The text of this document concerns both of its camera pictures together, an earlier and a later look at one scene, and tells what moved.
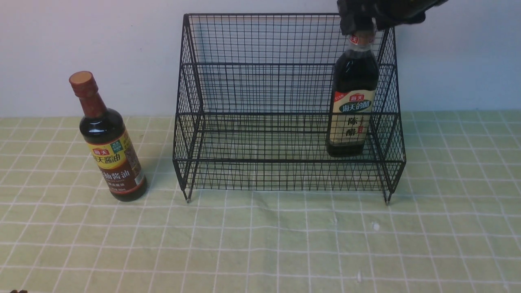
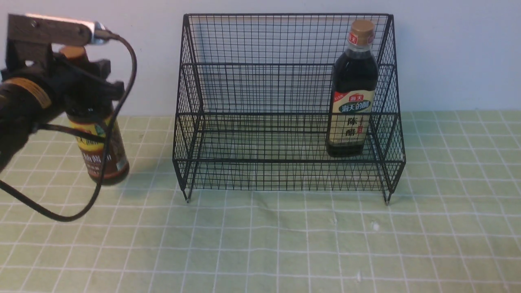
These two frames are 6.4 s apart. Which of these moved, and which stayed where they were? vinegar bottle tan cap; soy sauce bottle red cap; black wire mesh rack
Moved: soy sauce bottle red cap
Stayed: black wire mesh rack; vinegar bottle tan cap
